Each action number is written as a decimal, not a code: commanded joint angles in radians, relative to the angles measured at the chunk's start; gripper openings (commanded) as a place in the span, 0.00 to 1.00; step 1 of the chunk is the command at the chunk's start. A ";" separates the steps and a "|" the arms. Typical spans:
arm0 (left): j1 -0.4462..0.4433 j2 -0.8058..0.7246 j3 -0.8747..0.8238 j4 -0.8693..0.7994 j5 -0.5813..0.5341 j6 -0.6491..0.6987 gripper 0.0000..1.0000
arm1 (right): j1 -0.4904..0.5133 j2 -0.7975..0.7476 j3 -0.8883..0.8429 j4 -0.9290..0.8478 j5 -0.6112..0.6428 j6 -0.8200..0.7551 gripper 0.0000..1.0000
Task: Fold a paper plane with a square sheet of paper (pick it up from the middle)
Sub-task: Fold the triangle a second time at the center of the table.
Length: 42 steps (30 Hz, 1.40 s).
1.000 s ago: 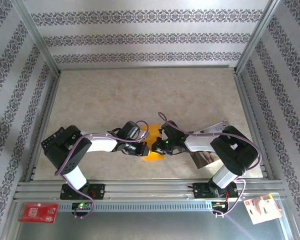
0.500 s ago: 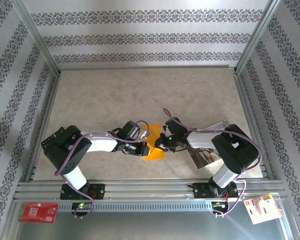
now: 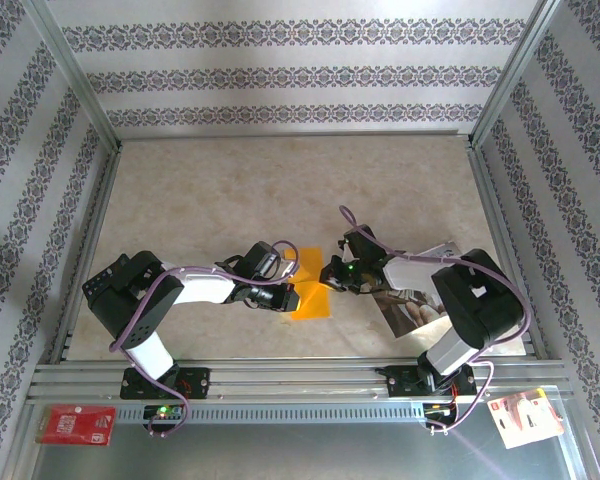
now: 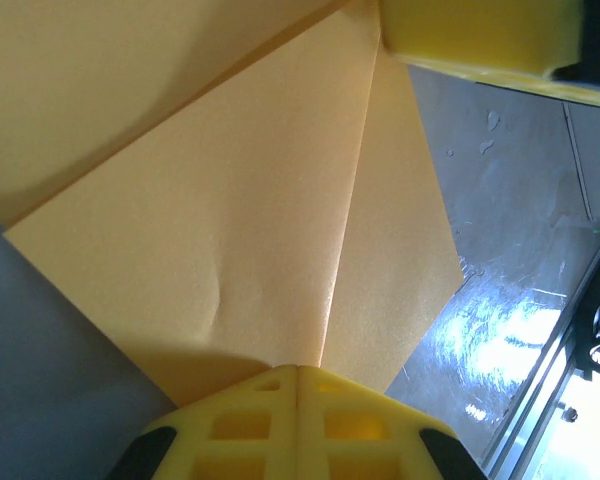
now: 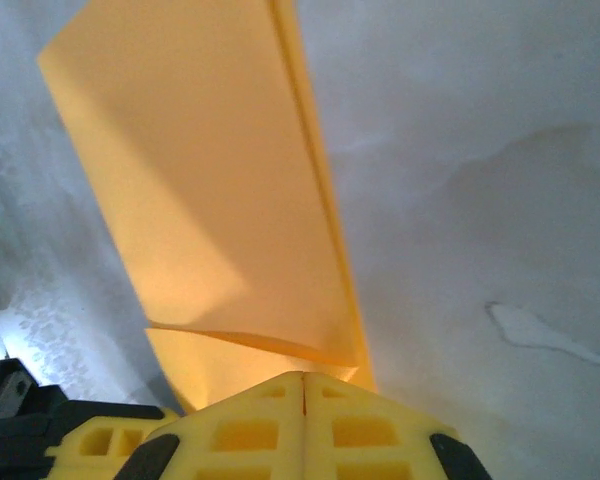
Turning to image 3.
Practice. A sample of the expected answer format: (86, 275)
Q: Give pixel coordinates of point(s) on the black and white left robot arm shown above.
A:
(200, 287)

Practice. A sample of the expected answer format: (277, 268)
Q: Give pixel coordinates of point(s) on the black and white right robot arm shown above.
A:
(480, 300)

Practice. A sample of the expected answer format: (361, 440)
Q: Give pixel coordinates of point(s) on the shiny metal tray sheet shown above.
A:
(300, 455)

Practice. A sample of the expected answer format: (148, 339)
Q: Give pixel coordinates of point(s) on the printed photo magazine page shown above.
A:
(410, 315)

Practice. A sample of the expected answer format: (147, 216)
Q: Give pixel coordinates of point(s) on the small controller board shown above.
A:
(164, 411)
(437, 410)

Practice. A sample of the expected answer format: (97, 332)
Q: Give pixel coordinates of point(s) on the white and red blister package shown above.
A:
(525, 417)

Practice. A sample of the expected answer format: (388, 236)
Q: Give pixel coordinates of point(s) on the red card package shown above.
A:
(75, 425)

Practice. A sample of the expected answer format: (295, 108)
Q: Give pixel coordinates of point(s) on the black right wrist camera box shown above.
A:
(362, 242)

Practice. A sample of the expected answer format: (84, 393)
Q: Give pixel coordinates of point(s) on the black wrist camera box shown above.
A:
(362, 242)
(261, 257)

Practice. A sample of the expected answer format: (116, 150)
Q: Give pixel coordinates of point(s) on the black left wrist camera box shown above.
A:
(261, 257)

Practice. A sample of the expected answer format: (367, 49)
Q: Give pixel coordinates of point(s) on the aluminium rail beam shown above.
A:
(300, 375)

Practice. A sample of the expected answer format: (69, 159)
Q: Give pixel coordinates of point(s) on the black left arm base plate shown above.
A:
(195, 382)

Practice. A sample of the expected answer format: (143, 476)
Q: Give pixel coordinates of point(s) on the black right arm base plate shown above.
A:
(405, 382)

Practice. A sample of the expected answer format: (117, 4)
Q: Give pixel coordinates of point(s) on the aluminium corner post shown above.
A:
(510, 75)
(75, 75)

